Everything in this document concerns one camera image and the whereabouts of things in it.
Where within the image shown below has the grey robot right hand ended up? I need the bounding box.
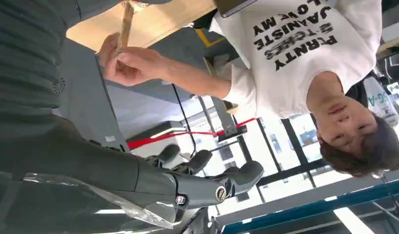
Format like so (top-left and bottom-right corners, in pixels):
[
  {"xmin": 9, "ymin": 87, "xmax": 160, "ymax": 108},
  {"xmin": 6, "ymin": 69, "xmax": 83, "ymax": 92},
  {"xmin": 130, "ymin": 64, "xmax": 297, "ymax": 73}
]
[{"xmin": 0, "ymin": 116, "xmax": 265, "ymax": 234}]

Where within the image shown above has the blue steel beam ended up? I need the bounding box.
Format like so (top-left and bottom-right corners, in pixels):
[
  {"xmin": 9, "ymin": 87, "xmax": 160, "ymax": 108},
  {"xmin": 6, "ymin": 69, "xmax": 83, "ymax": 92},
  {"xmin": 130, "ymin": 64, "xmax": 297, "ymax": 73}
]
[{"xmin": 222, "ymin": 179, "xmax": 399, "ymax": 234}]

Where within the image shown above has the grey kiosk stand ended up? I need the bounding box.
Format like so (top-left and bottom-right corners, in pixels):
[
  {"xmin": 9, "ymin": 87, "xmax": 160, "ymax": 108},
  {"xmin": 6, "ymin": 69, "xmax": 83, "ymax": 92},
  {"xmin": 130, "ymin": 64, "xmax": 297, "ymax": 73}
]
[{"xmin": 52, "ymin": 39, "xmax": 131, "ymax": 153}]

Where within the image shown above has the person's left hand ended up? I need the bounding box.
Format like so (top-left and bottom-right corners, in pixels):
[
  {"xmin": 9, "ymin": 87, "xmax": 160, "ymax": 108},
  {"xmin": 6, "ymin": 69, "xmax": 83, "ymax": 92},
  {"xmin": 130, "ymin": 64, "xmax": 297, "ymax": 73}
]
[{"xmin": 99, "ymin": 32, "xmax": 169, "ymax": 87}]

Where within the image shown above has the person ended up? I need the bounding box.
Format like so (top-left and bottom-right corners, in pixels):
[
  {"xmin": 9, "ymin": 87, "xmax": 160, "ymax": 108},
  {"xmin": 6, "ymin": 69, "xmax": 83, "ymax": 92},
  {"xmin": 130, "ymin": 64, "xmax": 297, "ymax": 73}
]
[{"xmin": 209, "ymin": 0, "xmax": 399, "ymax": 178}]

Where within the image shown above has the thin black cable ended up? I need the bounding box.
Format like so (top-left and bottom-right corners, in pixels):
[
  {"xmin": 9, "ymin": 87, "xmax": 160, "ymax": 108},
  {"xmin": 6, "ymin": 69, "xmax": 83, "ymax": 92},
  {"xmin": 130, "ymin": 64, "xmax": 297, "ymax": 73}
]
[{"xmin": 172, "ymin": 84, "xmax": 198, "ymax": 157}]

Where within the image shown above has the red barrier belt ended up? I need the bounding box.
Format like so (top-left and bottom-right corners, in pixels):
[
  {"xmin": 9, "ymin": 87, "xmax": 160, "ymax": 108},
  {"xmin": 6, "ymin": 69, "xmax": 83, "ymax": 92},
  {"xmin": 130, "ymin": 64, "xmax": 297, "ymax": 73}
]
[{"xmin": 126, "ymin": 117, "xmax": 259, "ymax": 151}]

